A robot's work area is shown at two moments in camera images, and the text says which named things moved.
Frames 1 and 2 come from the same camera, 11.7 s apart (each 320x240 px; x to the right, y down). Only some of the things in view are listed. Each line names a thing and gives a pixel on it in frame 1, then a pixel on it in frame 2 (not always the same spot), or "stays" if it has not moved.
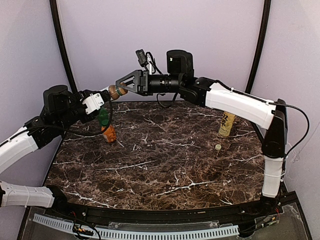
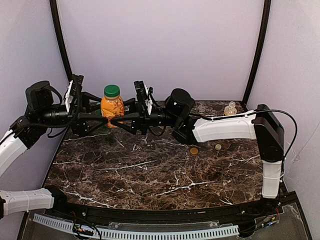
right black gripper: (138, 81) → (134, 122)
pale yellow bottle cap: (218, 147) stays
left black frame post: (54, 7) stays
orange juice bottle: (109, 132) → (112, 105)
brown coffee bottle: (115, 92) → (201, 109)
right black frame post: (260, 47) stays
